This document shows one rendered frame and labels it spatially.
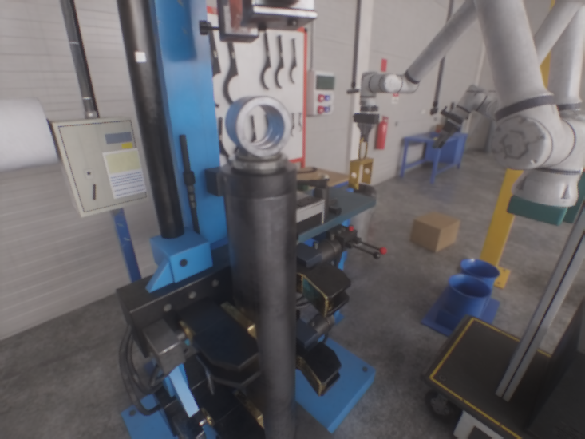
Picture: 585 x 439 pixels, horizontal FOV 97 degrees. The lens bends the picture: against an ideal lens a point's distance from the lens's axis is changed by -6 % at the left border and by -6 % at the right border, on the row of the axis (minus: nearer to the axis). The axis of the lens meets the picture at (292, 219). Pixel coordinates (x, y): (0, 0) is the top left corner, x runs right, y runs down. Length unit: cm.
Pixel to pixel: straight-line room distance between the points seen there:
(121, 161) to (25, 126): 35
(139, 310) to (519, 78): 131
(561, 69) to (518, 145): 86
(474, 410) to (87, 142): 211
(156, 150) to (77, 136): 51
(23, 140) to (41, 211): 136
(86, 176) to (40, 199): 125
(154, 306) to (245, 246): 37
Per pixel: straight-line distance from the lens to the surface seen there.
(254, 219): 74
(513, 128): 102
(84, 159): 144
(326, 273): 114
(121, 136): 146
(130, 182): 150
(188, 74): 112
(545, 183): 120
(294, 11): 57
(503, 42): 111
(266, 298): 88
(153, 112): 98
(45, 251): 280
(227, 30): 93
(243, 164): 73
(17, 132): 139
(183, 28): 113
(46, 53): 263
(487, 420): 176
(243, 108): 71
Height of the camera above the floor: 165
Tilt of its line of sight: 24 degrees down
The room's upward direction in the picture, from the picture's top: straight up
